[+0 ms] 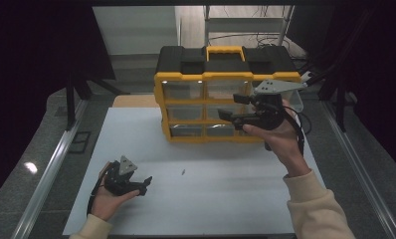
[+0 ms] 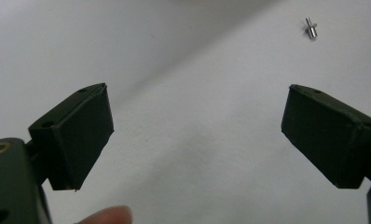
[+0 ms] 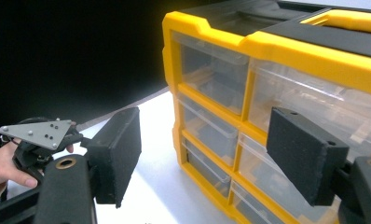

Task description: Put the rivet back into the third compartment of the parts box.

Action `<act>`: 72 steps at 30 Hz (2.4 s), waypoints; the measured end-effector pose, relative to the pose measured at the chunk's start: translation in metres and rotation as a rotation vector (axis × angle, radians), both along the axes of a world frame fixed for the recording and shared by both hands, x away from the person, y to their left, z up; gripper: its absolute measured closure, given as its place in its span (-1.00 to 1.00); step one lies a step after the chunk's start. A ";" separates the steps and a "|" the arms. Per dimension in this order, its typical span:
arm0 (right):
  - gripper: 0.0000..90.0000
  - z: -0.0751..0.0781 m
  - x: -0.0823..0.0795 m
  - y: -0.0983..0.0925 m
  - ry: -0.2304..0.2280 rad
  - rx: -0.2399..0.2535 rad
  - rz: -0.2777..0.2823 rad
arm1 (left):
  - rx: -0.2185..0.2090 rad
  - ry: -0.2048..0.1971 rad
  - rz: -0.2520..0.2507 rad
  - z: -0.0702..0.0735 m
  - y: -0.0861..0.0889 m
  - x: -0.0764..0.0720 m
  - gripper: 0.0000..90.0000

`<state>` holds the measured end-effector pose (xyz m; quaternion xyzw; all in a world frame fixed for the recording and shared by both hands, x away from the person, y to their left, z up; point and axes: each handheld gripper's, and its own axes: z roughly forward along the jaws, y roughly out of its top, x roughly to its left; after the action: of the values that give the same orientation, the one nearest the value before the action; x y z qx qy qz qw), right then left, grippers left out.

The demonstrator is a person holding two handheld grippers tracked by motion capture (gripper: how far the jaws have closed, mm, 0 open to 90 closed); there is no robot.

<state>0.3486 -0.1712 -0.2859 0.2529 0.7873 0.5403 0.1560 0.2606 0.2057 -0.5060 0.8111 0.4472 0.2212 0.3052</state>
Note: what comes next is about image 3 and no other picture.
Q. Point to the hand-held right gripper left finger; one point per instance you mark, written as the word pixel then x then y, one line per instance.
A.
pixel 118 155

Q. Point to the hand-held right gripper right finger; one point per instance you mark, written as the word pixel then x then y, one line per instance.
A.
pixel 305 155

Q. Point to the yellow drawer organizer cabinet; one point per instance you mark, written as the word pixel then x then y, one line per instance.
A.
pixel 298 53

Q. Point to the clear plastic drawer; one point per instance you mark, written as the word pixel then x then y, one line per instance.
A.
pixel 258 168
pixel 205 127
pixel 211 71
pixel 252 208
pixel 314 93
pixel 202 168

